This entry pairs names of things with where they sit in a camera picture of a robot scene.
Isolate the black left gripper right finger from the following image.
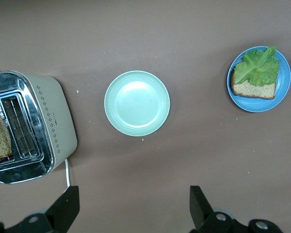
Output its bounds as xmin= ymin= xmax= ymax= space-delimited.
xmin=189 ymin=185 xmax=286 ymax=233

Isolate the beige chrome toaster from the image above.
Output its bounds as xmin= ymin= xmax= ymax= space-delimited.
xmin=0 ymin=65 xmax=78 ymax=184

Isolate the blue round plate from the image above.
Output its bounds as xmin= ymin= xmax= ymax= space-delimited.
xmin=227 ymin=46 xmax=291 ymax=113

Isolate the white toaster power cable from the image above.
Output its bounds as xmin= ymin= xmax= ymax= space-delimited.
xmin=64 ymin=157 xmax=72 ymax=189

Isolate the brown bread slice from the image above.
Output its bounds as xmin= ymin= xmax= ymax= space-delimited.
xmin=0 ymin=109 xmax=13 ymax=161
xmin=230 ymin=62 xmax=276 ymax=100

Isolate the green round plate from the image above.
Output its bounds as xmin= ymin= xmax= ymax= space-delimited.
xmin=104 ymin=70 xmax=171 ymax=137

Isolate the green lettuce leaf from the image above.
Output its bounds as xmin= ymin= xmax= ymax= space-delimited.
xmin=233 ymin=46 xmax=280 ymax=87

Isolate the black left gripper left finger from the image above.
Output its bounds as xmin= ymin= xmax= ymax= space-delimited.
xmin=0 ymin=185 xmax=80 ymax=233

